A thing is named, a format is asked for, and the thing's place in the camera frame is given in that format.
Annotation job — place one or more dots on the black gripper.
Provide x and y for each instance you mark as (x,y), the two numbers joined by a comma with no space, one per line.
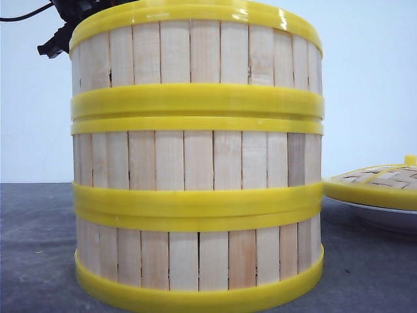
(72,12)

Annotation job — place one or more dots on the white plate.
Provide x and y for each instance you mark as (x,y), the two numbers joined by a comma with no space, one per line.
(398,220)

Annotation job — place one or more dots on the woven bamboo steamer lid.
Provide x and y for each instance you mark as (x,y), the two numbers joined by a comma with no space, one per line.
(391,186)

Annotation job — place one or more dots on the bamboo steamer basket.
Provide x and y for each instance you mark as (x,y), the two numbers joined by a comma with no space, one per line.
(237,271)
(192,178)
(196,65)

